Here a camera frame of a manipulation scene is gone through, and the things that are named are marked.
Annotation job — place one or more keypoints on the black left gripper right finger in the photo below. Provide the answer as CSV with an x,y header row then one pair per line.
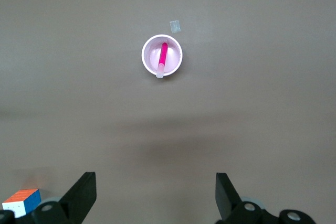
x,y
231,208

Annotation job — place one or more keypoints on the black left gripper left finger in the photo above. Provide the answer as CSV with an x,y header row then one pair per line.
x,y
76,203

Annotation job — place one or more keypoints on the pink marker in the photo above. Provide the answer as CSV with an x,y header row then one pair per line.
x,y
163,56

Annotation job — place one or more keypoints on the Rubik's cube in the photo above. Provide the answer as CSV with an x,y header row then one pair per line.
x,y
18,200

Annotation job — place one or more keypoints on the translucent pink cup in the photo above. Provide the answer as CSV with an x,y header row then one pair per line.
x,y
149,58

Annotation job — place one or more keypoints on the clear tape piece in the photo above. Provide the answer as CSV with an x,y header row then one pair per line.
x,y
175,26

